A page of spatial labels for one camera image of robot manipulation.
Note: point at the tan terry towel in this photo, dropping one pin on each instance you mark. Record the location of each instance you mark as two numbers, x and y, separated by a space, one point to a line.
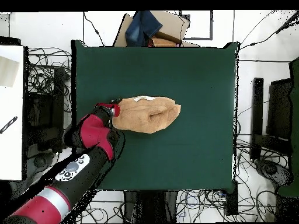
151 114

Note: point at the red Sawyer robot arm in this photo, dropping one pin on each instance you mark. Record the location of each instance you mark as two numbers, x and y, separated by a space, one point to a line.
46 205

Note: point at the black equipment rack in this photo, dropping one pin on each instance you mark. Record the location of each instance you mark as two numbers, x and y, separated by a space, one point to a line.
58 93

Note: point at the dark green table cloth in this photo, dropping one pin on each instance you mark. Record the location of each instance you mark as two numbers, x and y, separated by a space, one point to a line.
186 81

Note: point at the tan towel in box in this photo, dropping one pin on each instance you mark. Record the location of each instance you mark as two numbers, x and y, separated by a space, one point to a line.
163 42

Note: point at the blue jeans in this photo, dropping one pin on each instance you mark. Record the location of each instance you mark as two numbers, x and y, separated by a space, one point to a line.
140 28

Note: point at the cardboard box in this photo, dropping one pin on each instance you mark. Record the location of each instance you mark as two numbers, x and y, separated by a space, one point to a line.
172 23

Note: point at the black ridged tool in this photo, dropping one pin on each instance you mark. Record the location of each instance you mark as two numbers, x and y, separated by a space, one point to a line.
8 125

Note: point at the beige block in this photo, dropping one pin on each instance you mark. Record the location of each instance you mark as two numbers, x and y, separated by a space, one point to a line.
8 72

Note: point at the white desk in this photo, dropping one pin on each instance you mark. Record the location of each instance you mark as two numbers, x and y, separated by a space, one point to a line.
11 151

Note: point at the small black box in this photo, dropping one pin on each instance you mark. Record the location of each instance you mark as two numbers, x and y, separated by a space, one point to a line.
231 200

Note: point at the wide black stand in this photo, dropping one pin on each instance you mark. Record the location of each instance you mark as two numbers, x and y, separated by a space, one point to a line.
279 109

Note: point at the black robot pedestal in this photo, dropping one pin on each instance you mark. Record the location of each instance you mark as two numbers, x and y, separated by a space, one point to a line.
149 205

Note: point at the black rectangular floor frame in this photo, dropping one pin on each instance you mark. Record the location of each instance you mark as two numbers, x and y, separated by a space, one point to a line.
211 25

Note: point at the narrow black post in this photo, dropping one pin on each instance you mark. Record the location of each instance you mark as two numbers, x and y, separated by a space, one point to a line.
257 116

